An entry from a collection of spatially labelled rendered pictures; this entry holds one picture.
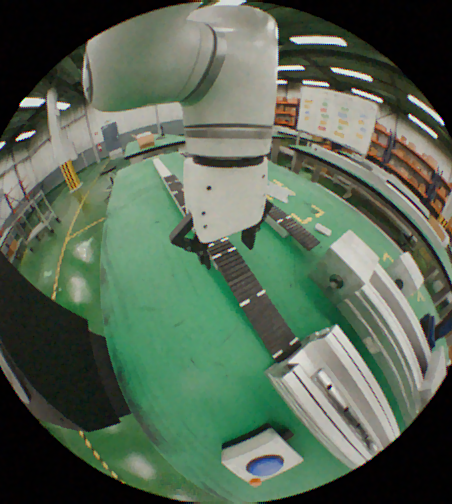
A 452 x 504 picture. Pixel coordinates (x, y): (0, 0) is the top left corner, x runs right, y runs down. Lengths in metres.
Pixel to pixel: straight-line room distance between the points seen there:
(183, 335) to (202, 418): 0.14
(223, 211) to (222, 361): 0.22
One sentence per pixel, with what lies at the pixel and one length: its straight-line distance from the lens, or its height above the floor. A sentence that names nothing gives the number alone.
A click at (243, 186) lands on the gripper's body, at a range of 0.16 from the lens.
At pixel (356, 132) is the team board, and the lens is 3.07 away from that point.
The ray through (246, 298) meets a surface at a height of 0.80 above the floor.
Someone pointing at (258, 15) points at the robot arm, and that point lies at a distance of 0.17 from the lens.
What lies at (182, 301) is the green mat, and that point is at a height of 0.78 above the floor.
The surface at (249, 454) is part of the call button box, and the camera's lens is 0.24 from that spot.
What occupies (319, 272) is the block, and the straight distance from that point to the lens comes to 0.31.
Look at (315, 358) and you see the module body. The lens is 0.24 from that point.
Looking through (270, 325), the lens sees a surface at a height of 0.79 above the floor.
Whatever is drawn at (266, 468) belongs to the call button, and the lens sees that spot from 0.25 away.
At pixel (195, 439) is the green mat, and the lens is 0.30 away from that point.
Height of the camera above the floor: 1.03
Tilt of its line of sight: 51 degrees down
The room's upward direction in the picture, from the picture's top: straight up
